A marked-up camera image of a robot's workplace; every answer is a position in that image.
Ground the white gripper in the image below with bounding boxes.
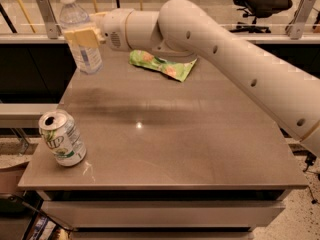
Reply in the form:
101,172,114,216
63,8,133,51

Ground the clear plastic water bottle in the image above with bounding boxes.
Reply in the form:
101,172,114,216
59,0,103,74

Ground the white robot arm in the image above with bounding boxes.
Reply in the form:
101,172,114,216
63,0,320,156

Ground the green snack bag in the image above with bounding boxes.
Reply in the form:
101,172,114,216
129,50,197,82

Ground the green white soda can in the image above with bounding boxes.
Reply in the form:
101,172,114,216
38,109,87,167

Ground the black office chair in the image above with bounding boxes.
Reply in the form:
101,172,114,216
231,0,293,33

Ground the left metal railing bracket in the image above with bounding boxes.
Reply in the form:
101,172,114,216
36,0,61,39

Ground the metal railing bracket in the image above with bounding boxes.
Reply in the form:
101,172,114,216
286,0,316,40
36,0,61,39

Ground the right metal railing bracket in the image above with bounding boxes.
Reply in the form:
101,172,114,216
286,0,316,40

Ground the black power adapter with cable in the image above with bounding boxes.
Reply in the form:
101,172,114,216
303,152,319,205

